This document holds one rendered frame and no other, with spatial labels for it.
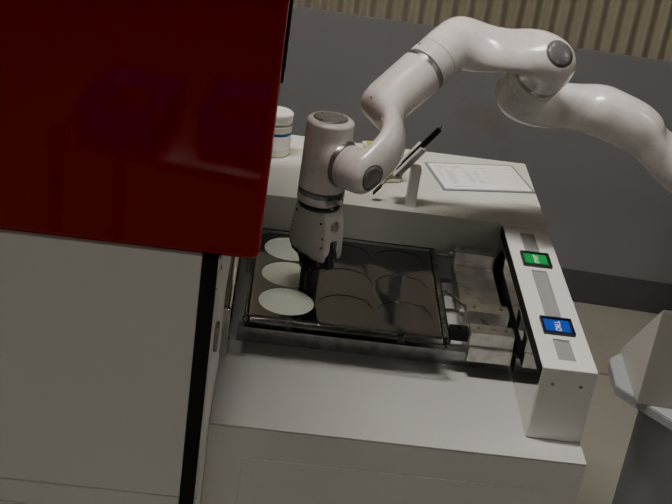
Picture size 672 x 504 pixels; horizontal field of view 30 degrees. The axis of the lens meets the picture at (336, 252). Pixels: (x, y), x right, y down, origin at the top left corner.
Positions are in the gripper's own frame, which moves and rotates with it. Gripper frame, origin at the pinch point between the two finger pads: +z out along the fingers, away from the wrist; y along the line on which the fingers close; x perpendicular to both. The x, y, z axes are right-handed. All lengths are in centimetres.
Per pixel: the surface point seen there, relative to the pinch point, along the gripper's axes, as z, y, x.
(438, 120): 33, 113, -157
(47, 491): 12, -18, 64
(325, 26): 7, 142, -128
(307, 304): 2.0, -5.0, 4.3
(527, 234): -3.7, -11.2, -48.1
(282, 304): 2.0, -2.9, 8.4
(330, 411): 10.0, -24.9, 14.6
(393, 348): 7.9, -17.4, -6.9
